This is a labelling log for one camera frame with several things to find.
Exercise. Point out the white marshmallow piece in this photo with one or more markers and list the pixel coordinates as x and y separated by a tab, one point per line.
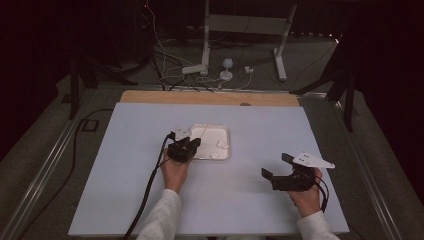
214	155
222	144

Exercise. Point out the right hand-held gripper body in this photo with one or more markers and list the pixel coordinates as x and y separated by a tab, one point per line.
293	182

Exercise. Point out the metal floor rail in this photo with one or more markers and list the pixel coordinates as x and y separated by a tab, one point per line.
43	166
370	166

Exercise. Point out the cream square tray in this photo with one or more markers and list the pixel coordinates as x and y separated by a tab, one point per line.
213	135

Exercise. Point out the white power adapter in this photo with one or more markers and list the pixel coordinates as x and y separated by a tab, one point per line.
249	69

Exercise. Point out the white round desk camera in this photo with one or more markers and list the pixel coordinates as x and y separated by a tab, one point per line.
227	70

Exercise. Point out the black tripod stand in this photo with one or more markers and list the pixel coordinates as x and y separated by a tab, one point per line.
340	80

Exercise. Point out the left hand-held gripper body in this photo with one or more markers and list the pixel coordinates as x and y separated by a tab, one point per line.
180	151

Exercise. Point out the wooden table board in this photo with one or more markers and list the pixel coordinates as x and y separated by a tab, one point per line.
206	98

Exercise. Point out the black square floor plate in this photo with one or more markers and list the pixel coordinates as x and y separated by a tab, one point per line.
90	125

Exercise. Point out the person's right hand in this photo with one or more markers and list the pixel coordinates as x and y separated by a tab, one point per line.
308	201

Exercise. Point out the white power strip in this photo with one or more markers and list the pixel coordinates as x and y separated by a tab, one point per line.
194	69

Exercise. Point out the person's left hand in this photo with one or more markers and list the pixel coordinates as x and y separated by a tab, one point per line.
174	175

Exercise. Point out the grey metal stand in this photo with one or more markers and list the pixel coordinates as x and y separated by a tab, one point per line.
246	25

